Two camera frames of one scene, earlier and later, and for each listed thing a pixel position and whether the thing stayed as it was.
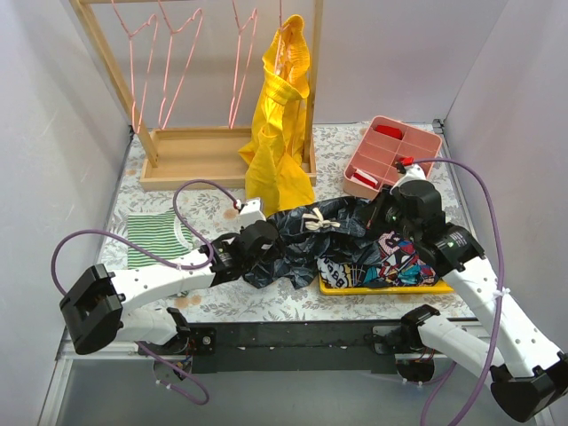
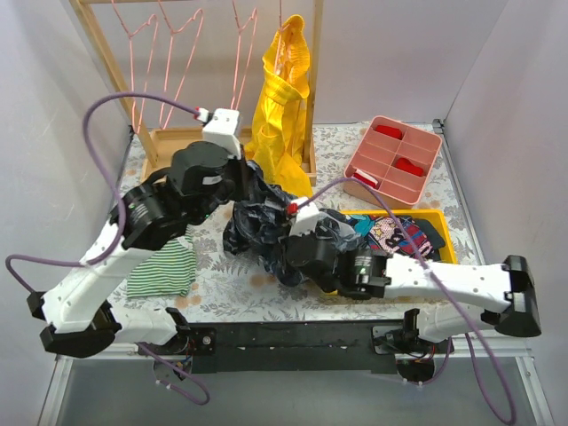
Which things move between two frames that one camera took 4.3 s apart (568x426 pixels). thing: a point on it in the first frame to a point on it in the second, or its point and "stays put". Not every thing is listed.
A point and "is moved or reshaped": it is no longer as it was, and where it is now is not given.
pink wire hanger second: x=171 y=33 stays put
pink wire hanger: x=254 y=13 stays put
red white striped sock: x=365 y=177 stays put
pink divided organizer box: x=373 y=165 stays put
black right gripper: x=384 y=212 to x=287 y=250
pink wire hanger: x=132 y=67 stays put
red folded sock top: x=390 y=130 stays put
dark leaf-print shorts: x=304 y=233 is moved or reshaped
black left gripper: x=270 y=248 to x=242 y=178
